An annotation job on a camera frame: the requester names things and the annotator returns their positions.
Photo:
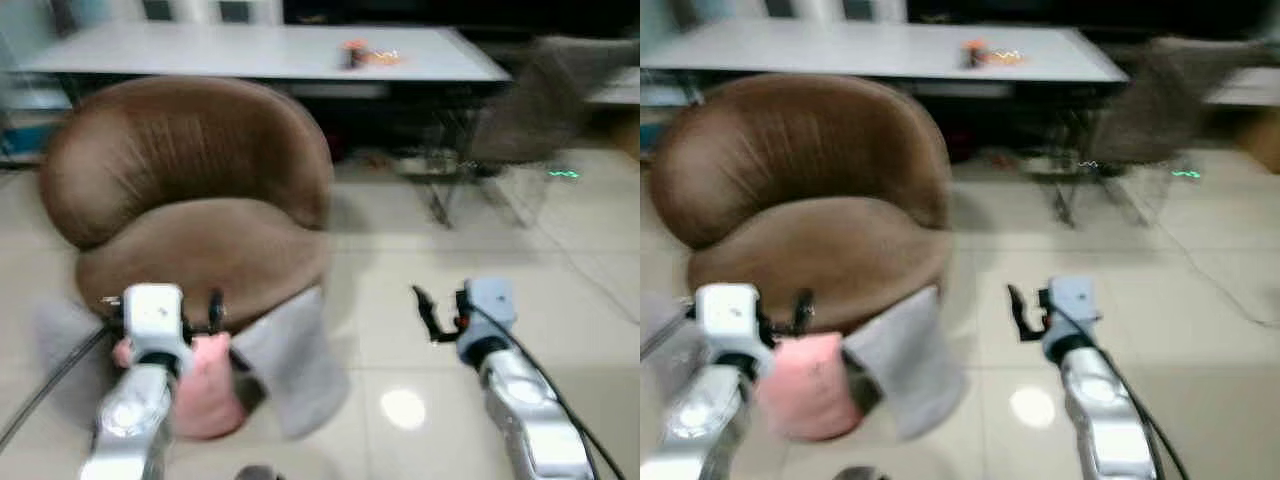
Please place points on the grey pillow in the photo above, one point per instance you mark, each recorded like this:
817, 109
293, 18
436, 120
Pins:
295, 360
910, 360

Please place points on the grey-brown fabric chair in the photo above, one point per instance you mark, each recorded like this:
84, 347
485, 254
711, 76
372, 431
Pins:
1160, 100
545, 100

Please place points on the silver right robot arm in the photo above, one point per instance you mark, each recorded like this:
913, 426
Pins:
530, 420
1110, 420

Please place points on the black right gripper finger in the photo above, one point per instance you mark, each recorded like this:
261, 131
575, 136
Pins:
1018, 312
428, 315

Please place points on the pink pillow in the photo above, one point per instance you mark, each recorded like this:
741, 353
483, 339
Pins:
812, 390
212, 390

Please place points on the brown round armchair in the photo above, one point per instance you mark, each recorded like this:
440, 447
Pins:
190, 160
800, 160

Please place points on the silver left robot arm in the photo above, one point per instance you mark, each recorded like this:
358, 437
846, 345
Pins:
700, 425
130, 420

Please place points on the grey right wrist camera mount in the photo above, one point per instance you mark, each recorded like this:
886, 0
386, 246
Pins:
1070, 315
487, 315

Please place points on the small orange table item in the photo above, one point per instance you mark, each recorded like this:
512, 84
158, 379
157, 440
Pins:
358, 55
980, 55

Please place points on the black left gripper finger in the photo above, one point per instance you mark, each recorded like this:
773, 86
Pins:
804, 312
216, 312

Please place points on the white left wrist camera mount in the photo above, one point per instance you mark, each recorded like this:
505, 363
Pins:
153, 315
728, 318

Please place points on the grey robot foot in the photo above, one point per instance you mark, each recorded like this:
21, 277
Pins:
862, 473
258, 473

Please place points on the long white table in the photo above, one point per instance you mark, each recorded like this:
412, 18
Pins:
220, 52
840, 52

